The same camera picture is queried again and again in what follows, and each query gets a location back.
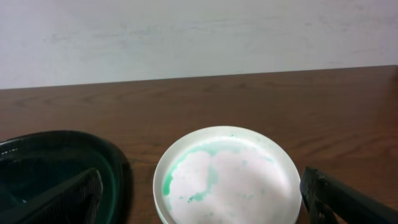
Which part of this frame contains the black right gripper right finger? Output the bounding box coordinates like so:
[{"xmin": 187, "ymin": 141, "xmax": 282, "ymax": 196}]
[{"xmin": 300, "ymin": 167, "xmax": 397, "ymax": 224}]

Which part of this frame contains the white plate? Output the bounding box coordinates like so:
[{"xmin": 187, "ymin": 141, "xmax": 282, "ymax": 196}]
[{"xmin": 153, "ymin": 126, "xmax": 302, "ymax": 224}]

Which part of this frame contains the round black serving tray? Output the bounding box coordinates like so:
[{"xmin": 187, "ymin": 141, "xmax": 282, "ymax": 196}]
[{"xmin": 1, "ymin": 131, "xmax": 132, "ymax": 223}]

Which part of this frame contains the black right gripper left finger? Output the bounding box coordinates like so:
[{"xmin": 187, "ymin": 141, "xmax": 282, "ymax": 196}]
[{"xmin": 1, "ymin": 168, "xmax": 103, "ymax": 224}]

